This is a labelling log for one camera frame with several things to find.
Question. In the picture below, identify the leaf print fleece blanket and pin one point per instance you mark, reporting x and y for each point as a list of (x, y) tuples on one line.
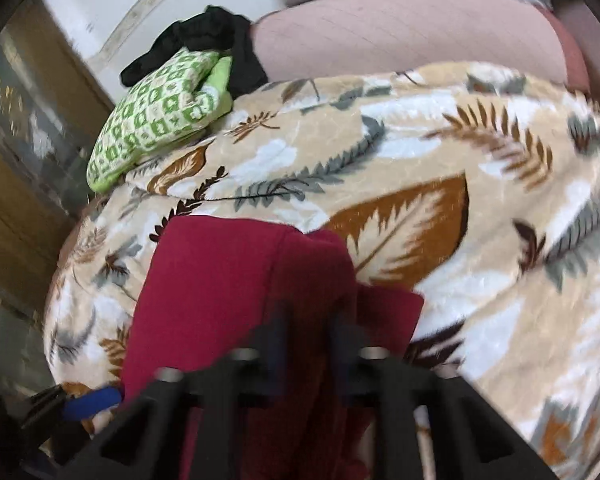
[(430, 135)]

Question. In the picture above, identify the dark red sweater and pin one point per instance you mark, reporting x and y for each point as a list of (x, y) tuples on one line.
[(205, 285)]

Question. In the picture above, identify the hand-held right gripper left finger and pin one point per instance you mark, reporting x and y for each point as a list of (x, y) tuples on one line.
[(278, 340)]

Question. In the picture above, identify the wooden glass-panel door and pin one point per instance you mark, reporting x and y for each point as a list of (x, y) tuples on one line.
[(20, 160)]

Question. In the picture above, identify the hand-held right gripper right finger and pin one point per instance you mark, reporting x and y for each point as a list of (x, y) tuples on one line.
[(337, 345)]

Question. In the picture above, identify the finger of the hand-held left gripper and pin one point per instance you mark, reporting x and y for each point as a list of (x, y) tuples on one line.
[(92, 404)]

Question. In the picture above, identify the pink bolster cushion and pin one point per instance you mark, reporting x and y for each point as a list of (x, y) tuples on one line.
[(405, 30)]

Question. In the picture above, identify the brown bedspread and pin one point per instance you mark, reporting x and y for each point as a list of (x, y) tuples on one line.
[(75, 240)]

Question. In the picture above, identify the green checkered pillow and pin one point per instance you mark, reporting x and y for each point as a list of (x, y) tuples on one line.
[(150, 115)]

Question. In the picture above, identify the black garment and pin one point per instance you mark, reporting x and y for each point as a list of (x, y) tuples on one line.
[(205, 30)]

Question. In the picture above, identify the white headboard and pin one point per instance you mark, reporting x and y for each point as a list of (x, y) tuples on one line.
[(105, 10)]

